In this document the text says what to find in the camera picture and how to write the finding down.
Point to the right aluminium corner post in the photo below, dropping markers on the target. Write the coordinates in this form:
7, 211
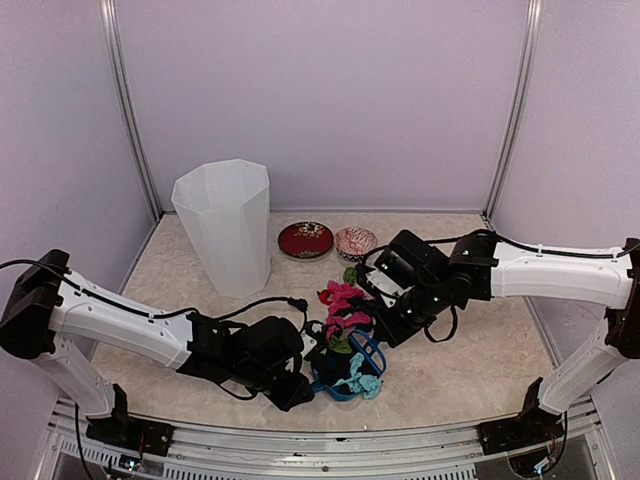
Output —
517, 108

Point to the blue hand brush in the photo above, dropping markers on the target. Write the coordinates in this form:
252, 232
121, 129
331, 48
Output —
363, 343

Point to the green paper scrap right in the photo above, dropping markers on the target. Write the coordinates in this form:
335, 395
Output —
340, 345

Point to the red floral plate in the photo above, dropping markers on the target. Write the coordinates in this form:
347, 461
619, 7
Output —
305, 240

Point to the teal paper scrap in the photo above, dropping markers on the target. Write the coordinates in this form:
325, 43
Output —
357, 381

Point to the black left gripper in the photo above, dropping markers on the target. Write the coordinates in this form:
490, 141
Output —
287, 399

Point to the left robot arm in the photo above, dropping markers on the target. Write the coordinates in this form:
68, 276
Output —
50, 303

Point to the black paper scrap curved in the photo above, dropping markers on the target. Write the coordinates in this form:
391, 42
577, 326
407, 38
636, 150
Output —
332, 366

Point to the left aluminium corner post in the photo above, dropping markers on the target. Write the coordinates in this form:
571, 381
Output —
108, 10

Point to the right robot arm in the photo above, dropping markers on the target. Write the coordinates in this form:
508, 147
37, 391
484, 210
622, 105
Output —
416, 282

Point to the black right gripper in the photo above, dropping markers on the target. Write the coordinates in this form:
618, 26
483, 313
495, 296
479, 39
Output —
394, 333

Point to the red twisted paper scrap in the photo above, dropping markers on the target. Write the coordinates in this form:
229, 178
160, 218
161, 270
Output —
325, 297

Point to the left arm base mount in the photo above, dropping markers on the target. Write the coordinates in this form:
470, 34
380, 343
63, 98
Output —
122, 430

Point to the aluminium front rail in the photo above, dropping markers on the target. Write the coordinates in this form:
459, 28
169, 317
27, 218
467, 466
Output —
441, 452

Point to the white plastic trash bin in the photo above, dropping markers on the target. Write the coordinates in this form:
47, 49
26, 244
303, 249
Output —
224, 208

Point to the blue dustpan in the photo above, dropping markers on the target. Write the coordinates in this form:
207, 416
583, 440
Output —
340, 395

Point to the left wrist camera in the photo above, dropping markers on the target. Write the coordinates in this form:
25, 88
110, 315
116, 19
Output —
314, 338

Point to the aluminium corner post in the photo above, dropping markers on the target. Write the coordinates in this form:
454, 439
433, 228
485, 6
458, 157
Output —
517, 108
108, 10

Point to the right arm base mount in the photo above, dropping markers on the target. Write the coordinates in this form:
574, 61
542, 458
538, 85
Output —
530, 426

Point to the pink patterned bowl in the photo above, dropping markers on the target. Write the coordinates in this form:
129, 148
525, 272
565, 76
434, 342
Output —
353, 243

